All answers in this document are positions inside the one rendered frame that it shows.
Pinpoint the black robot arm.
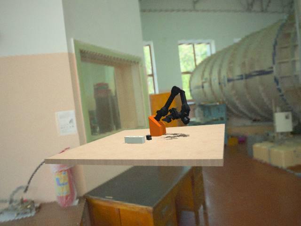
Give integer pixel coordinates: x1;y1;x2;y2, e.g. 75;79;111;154
154;86;190;125

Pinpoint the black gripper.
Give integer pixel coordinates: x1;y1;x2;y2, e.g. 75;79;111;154
162;110;180;123

